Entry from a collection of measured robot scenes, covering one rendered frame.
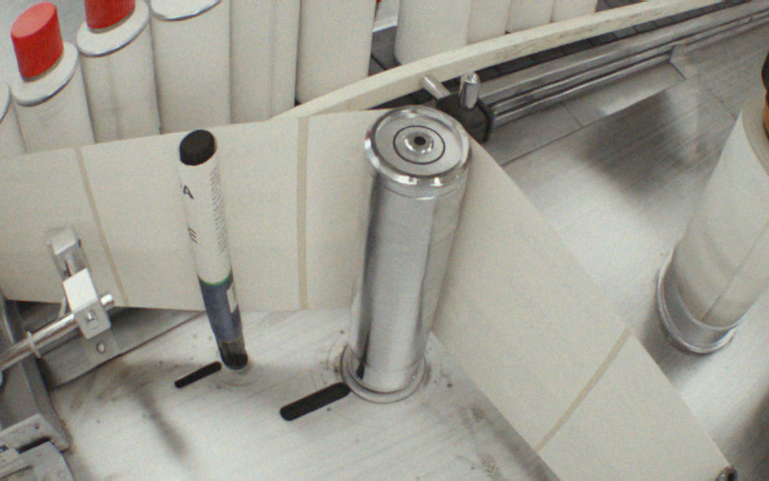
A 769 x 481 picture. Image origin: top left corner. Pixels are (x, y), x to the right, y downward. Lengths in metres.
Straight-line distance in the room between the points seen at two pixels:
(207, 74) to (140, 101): 0.05
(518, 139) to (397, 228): 0.33
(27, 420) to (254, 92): 0.28
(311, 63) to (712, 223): 0.28
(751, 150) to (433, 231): 0.19
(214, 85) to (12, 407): 0.25
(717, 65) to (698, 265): 0.42
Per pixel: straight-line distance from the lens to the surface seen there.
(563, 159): 0.57
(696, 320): 0.49
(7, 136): 0.42
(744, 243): 0.43
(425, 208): 0.30
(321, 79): 0.53
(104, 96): 0.44
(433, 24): 0.55
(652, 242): 0.55
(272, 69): 0.50
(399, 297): 0.36
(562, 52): 0.65
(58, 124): 0.42
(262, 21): 0.46
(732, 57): 0.89
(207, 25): 0.43
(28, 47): 0.39
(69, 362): 0.55
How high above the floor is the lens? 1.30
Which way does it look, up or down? 57 degrees down
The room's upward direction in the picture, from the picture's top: 7 degrees clockwise
